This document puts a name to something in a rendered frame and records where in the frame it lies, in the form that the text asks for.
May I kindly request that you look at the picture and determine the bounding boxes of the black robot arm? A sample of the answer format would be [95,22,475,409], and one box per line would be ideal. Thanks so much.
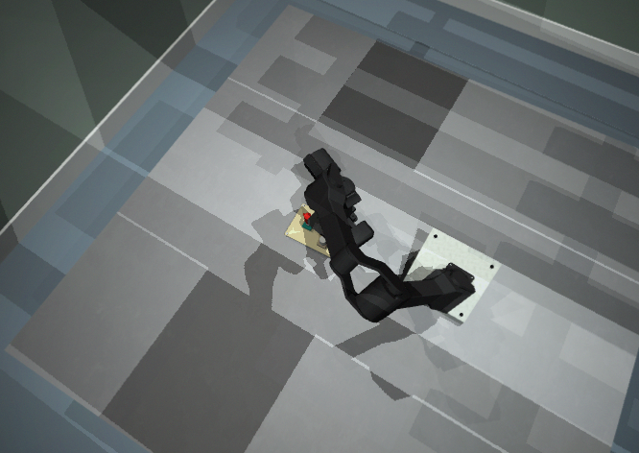
[303,148,476,322]

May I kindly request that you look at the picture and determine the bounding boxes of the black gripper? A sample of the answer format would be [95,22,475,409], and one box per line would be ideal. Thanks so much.
[344,205,374,248]

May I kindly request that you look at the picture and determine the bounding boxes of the beige circuit board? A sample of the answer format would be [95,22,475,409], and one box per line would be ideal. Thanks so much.
[284,204,330,257]

